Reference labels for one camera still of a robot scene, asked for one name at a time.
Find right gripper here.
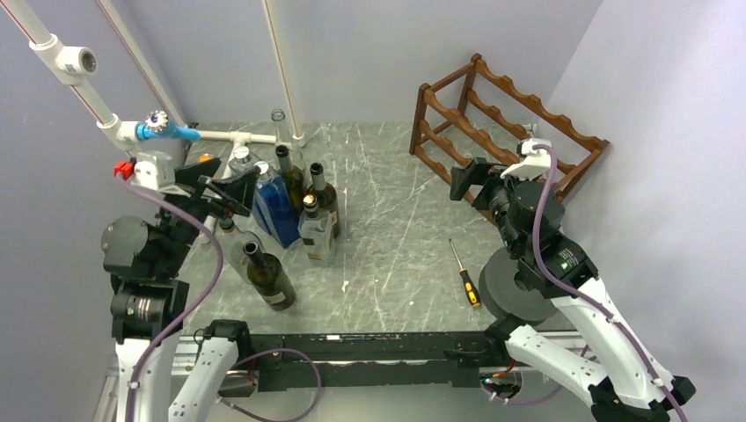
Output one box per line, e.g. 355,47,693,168
450,156,540,254

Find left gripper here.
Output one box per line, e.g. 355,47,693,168
157,157,260,275

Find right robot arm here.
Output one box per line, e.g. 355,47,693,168
450,157,696,421

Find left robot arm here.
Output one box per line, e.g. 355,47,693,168
100,153,261,421

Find clear stoppered glass bottle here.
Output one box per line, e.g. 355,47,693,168
228,145,261,176

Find blue square bottle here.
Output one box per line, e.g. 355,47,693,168
252,161,300,249

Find clear lying bottle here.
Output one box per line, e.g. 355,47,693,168
218,217,264,285

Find dark green wine bottle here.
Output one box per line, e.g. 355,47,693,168
275,145,306,218

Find wooden wine rack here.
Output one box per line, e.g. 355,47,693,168
408,53,611,223

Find clear tall empty bottle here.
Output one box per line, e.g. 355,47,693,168
271,108,304,169

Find labelled dark wine bottle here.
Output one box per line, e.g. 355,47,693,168
307,162,341,238

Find front green wine bottle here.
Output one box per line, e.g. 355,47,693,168
243,242,296,311

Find blue tap valve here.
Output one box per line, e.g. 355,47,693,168
135,110,201,142

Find yellow black screwdriver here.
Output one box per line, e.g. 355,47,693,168
449,239,482,308

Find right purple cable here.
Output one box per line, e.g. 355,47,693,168
480,144,691,422

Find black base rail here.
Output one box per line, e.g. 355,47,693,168
219,331,514,397

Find white pvc pipe frame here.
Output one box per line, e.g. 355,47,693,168
1,1,275,159

